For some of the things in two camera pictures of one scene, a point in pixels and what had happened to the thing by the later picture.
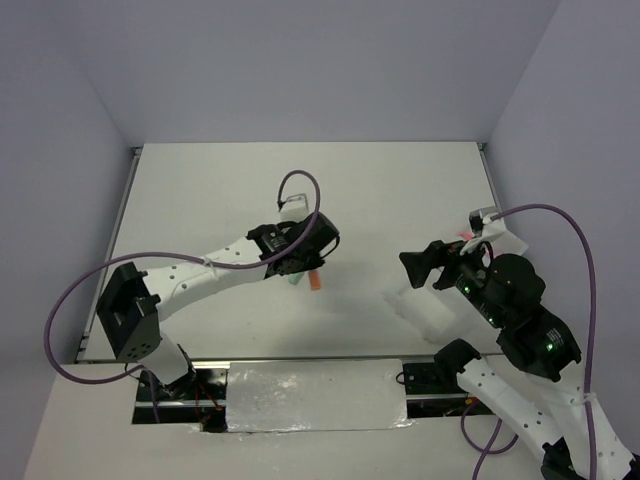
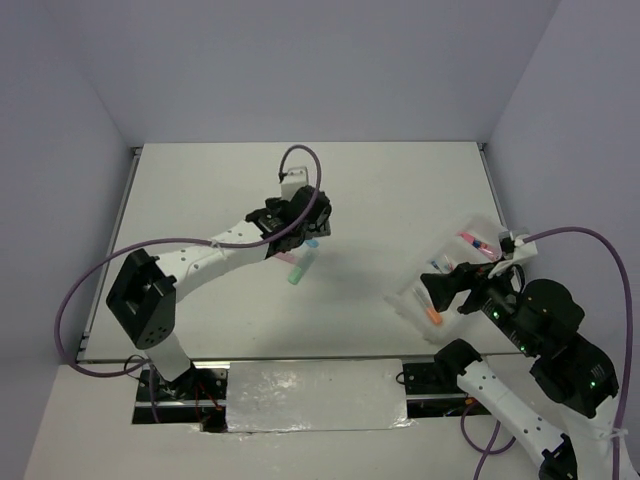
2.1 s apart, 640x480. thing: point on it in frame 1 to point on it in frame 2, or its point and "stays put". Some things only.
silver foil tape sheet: (316, 396) stays put
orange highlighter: (315, 280) to (431, 312)
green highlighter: (295, 278) stays put
